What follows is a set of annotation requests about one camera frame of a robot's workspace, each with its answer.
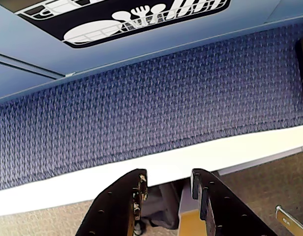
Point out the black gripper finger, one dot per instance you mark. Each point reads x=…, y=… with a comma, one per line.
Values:
x=112, y=211
x=227, y=214

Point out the dark shoe with white sole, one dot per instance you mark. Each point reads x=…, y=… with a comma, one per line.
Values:
x=140, y=227

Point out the wooden desk leg panel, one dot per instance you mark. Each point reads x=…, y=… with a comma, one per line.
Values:
x=188, y=221

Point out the blue wooden toy kitchen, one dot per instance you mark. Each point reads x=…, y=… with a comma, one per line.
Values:
x=31, y=61

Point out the blue dishwasher door with print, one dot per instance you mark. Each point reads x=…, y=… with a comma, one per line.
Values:
x=166, y=41

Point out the silver metal desk bracket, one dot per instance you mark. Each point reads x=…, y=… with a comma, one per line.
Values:
x=289, y=221

